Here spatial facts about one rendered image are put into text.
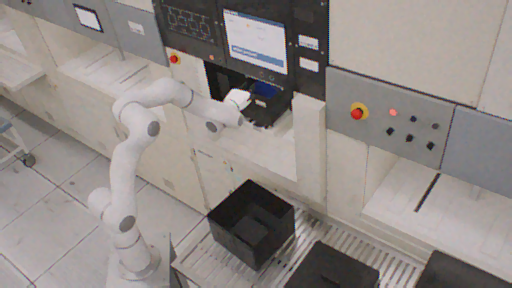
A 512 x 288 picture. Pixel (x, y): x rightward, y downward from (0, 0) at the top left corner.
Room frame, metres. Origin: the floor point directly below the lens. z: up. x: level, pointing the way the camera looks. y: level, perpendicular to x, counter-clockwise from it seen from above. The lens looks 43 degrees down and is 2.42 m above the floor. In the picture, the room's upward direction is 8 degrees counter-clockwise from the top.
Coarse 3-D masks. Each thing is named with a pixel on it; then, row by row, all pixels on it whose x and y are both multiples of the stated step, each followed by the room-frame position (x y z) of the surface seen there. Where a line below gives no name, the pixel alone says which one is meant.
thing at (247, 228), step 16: (240, 192) 1.36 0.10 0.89; (256, 192) 1.37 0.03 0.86; (272, 192) 1.30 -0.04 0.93; (224, 208) 1.29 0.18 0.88; (240, 208) 1.35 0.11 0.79; (256, 208) 1.36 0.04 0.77; (272, 208) 1.30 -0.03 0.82; (288, 208) 1.23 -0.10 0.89; (224, 224) 1.28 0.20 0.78; (240, 224) 1.28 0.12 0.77; (256, 224) 1.26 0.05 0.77; (272, 224) 1.25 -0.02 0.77; (288, 224) 1.17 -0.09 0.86; (224, 240) 1.15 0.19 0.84; (240, 240) 1.07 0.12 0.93; (256, 240) 1.18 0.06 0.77; (272, 240) 1.10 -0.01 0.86; (240, 256) 1.09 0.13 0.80; (256, 256) 1.03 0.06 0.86
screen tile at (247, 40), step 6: (228, 18) 1.58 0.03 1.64; (234, 18) 1.56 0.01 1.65; (228, 24) 1.58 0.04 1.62; (234, 24) 1.56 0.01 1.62; (240, 24) 1.54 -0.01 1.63; (246, 30) 1.52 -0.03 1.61; (252, 30) 1.50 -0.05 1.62; (234, 36) 1.57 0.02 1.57; (240, 36) 1.55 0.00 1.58; (246, 36) 1.53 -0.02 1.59; (252, 36) 1.51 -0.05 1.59; (234, 42) 1.57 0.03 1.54; (240, 42) 1.55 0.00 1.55; (246, 42) 1.53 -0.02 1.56; (252, 42) 1.51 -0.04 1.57
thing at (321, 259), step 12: (312, 252) 1.01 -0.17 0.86; (324, 252) 1.00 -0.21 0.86; (336, 252) 1.00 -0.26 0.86; (300, 264) 0.97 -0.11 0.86; (312, 264) 0.96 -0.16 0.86; (324, 264) 0.95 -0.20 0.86; (336, 264) 0.94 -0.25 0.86; (348, 264) 0.94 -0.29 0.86; (360, 264) 0.93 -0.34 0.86; (300, 276) 0.91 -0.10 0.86; (312, 276) 0.91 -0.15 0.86; (324, 276) 0.88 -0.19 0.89; (336, 276) 0.89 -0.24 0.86; (348, 276) 0.88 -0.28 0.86; (360, 276) 0.88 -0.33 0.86; (372, 276) 0.87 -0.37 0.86
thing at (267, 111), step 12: (240, 84) 1.90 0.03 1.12; (252, 84) 1.96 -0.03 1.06; (276, 96) 1.75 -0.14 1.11; (288, 96) 1.84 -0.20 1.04; (252, 108) 1.81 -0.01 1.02; (264, 108) 1.76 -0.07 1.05; (276, 108) 1.76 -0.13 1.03; (288, 108) 1.84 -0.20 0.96; (252, 120) 1.85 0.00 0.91; (264, 120) 1.76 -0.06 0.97; (276, 120) 1.75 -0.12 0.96
